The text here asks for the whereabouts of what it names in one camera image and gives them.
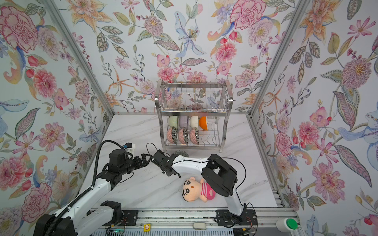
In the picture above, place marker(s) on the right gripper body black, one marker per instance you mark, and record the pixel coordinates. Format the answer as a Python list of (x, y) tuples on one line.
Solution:
[(164, 171)]

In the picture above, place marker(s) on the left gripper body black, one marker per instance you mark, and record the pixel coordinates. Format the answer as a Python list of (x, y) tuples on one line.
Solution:
[(129, 165)]

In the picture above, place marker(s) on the dark patterned bowl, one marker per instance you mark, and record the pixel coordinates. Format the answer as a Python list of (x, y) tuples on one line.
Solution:
[(194, 136), (183, 136), (172, 135)]

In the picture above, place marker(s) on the dark patterned bowl back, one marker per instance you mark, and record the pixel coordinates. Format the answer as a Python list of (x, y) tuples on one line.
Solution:
[(194, 136)]

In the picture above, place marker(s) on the light green bowl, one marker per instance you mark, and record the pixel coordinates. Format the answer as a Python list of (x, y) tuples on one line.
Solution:
[(173, 122)]

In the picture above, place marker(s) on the lilac purple bowl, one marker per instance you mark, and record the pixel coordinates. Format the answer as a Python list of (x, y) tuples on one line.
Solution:
[(184, 122)]

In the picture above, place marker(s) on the cream bowl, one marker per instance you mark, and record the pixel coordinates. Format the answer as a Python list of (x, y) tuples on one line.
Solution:
[(194, 122)]

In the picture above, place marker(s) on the white bowl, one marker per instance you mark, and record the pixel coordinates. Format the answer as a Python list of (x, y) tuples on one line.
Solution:
[(203, 123)]

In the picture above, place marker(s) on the steel two-tier dish rack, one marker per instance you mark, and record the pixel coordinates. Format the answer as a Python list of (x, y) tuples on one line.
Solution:
[(213, 100)]

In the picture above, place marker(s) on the pale green patterned bowl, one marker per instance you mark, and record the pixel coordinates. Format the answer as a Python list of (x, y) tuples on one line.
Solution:
[(181, 152)]

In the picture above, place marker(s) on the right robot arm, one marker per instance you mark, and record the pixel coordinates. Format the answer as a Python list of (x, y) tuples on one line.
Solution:
[(218, 178)]

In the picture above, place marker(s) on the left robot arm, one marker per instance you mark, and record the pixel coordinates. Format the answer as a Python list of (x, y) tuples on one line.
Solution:
[(79, 218)]

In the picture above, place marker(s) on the cartoon boy plush doll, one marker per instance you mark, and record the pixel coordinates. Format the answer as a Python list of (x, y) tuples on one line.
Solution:
[(193, 190)]

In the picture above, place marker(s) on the green emergency button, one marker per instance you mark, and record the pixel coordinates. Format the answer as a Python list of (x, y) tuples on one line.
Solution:
[(286, 225)]

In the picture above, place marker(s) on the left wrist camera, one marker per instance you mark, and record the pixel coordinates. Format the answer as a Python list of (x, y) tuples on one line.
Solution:
[(130, 148)]

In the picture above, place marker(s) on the yellow sticker on rail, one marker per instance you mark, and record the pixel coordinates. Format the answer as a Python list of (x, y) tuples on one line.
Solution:
[(147, 227)]

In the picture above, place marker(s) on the grey clip on rail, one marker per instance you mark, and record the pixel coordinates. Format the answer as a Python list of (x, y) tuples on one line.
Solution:
[(199, 226)]

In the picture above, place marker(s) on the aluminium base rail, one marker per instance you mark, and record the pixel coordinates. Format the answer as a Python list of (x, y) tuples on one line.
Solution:
[(185, 217)]

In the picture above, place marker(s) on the left aluminium corner post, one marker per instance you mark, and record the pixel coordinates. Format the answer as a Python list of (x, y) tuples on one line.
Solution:
[(57, 18)]

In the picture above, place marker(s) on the aluminium corner post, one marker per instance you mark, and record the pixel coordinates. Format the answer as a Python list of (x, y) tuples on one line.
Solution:
[(57, 18), (293, 25)]

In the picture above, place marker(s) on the right aluminium corner post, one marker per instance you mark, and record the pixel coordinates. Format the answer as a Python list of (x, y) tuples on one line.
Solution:
[(293, 25)]

